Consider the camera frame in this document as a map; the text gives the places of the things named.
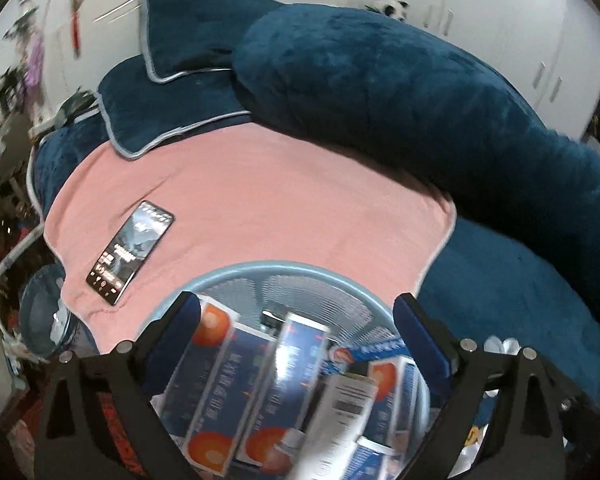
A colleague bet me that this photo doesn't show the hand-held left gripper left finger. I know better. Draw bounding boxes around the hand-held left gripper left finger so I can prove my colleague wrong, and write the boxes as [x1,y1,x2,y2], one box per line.
[34,291,203,480]

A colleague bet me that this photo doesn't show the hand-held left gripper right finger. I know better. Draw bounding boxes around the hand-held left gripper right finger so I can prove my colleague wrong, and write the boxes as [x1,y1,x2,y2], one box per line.
[392,292,568,480]

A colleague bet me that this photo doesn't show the blue white ointment tube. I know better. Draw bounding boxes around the blue white ointment tube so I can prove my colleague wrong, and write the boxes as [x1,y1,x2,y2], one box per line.
[330,336,408,365]

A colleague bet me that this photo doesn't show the white barcode medicine box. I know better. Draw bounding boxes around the white barcode medicine box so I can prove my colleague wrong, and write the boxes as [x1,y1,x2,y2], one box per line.
[290,372,381,480]

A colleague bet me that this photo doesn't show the light blue plastic basket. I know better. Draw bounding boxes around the light blue plastic basket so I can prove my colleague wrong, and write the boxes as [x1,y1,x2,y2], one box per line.
[150,259,461,480]

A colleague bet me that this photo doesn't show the clear glass vial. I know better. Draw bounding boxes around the clear glass vial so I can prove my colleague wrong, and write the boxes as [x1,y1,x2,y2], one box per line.
[482,335,523,356]

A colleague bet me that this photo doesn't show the black smartphone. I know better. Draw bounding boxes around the black smartphone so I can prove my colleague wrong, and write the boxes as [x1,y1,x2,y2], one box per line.
[85,200,176,307]

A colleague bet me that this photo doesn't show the red patterned rug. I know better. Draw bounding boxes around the red patterned rug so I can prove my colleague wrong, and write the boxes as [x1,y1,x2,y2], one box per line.
[96,390,148,478]

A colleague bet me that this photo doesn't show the blue waste bin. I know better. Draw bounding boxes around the blue waste bin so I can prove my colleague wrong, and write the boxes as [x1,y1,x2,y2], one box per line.
[19,264,75,358]

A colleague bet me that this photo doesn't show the pink towel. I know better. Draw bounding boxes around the pink towel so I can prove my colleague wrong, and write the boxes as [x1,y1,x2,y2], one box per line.
[42,122,456,358]

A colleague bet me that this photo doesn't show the dark blue pillow grey piping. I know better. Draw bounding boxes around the dark blue pillow grey piping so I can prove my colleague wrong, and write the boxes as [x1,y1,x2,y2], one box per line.
[96,62,253,160]
[140,0,286,83]

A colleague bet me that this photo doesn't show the dark green bag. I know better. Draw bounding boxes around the dark green bag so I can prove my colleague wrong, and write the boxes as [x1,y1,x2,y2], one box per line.
[55,91,98,126]

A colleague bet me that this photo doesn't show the dark blue rolled duvet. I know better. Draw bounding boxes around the dark blue rolled duvet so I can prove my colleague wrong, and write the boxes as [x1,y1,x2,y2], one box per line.
[230,2,600,311]

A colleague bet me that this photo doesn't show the purple hanging flowers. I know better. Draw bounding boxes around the purple hanging flowers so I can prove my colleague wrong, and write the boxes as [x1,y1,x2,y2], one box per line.
[22,35,46,88]

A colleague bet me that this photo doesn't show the white wardrobe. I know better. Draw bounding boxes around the white wardrobe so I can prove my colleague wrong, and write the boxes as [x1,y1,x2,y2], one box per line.
[410,0,600,141]

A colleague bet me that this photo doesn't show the red hanging tassel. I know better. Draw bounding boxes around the red hanging tassel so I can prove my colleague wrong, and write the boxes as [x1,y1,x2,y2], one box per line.
[67,0,86,58]

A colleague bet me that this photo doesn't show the panda plush toy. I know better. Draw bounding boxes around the panda plush toy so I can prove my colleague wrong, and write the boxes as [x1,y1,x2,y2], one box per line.
[371,0,412,22]

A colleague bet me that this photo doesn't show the white metal rail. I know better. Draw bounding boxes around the white metal rail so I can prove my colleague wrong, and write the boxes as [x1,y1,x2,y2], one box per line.
[0,225,46,298]

